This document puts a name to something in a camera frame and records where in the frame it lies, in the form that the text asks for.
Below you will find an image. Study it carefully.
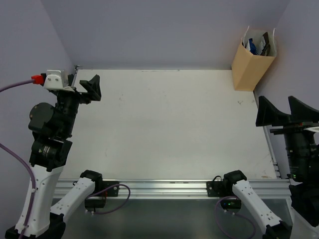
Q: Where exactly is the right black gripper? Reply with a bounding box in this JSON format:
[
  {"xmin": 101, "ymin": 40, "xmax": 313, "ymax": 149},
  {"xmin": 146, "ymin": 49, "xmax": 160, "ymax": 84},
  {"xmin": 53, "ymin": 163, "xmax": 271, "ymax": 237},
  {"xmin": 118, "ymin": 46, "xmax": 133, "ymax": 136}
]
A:
[{"xmin": 258, "ymin": 94, "xmax": 319, "ymax": 181}]

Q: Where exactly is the brown paper bag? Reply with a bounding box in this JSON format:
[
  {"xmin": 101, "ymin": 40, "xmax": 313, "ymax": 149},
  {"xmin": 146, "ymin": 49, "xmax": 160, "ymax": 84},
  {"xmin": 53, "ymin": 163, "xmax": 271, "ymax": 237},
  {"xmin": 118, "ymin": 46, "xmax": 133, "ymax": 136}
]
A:
[{"xmin": 231, "ymin": 28, "xmax": 277, "ymax": 92}]

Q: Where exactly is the blue chip snack bag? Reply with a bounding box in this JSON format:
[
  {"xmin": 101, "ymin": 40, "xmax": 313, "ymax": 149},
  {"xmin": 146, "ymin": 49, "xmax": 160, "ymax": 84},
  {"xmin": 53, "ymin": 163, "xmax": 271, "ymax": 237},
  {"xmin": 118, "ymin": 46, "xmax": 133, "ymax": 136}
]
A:
[{"xmin": 246, "ymin": 38, "xmax": 258, "ymax": 55}]

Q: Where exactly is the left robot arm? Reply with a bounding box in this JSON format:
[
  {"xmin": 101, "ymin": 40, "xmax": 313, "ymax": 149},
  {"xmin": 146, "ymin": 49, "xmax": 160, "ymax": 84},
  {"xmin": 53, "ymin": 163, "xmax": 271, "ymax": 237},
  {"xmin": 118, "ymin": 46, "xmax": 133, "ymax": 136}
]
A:
[{"xmin": 5, "ymin": 73, "xmax": 104, "ymax": 239}]

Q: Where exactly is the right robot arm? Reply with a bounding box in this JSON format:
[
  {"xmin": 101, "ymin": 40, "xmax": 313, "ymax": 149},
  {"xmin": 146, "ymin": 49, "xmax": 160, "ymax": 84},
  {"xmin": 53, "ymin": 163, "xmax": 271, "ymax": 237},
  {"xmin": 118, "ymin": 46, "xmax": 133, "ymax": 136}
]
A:
[{"xmin": 222, "ymin": 96, "xmax": 319, "ymax": 239}]

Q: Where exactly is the dark brown snack packet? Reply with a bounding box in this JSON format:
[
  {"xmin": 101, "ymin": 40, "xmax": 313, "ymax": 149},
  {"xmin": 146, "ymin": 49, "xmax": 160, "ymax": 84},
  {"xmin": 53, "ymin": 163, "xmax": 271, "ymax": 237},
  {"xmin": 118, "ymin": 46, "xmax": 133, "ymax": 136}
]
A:
[{"xmin": 260, "ymin": 32, "xmax": 271, "ymax": 56}]

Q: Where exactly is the right black controller box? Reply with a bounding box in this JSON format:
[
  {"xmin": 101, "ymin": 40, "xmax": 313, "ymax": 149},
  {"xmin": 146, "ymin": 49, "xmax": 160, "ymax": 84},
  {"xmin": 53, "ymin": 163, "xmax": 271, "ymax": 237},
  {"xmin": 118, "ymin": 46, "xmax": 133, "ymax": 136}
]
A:
[{"xmin": 220, "ymin": 198, "xmax": 242, "ymax": 211}]

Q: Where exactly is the black controller box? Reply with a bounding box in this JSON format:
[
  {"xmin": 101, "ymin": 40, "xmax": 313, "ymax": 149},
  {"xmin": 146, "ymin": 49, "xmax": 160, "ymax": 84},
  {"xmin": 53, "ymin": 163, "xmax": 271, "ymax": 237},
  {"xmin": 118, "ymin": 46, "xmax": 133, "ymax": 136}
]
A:
[
  {"xmin": 84, "ymin": 197, "xmax": 106, "ymax": 211},
  {"xmin": 220, "ymin": 198, "xmax": 242, "ymax": 211}
]

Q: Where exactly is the left black controller box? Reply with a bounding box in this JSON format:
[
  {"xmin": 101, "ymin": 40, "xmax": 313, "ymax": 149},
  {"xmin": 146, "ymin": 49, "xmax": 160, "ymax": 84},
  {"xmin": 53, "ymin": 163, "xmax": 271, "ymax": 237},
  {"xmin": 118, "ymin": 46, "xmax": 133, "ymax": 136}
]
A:
[{"xmin": 84, "ymin": 197, "xmax": 106, "ymax": 211}]

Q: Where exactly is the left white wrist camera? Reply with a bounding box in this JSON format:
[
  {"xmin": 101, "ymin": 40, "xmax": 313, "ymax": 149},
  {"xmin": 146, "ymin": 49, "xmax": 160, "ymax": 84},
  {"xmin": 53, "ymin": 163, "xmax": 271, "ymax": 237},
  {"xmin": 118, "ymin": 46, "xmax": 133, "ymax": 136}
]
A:
[{"xmin": 43, "ymin": 69, "xmax": 75, "ymax": 92}]

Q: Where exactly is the aluminium mounting rail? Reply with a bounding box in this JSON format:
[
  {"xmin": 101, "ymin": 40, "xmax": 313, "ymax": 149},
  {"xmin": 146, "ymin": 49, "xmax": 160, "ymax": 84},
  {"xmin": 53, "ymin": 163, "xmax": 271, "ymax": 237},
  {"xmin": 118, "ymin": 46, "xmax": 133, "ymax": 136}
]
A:
[{"xmin": 53, "ymin": 178, "xmax": 295, "ymax": 200}]

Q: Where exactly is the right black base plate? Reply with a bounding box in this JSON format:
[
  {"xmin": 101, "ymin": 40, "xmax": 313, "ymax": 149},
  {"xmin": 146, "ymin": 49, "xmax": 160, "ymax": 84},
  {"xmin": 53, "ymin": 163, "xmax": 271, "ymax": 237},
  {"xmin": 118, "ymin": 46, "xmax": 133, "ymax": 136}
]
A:
[{"xmin": 206, "ymin": 175, "xmax": 234, "ymax": 197}]

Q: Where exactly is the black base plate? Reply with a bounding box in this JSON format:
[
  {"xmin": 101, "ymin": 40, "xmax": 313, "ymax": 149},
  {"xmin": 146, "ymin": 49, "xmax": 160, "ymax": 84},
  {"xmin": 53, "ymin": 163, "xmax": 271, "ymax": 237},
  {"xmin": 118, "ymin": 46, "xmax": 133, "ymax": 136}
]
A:
[
  {"xmin": 206, "ymin": 175, "xmax": 234, "ymax": 197},
  {"xmin": 100, "ymin": 181, "xmax": 120, "ymax": 197}
]

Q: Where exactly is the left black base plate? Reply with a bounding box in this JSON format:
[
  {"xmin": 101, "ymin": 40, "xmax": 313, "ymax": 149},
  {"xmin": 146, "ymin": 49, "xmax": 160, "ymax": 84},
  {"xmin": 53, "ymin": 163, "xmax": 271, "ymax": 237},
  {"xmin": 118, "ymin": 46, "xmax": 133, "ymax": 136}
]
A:
[{"xmin": 100, "ymin": 181, "xmax": 120, "ymax": 197}]

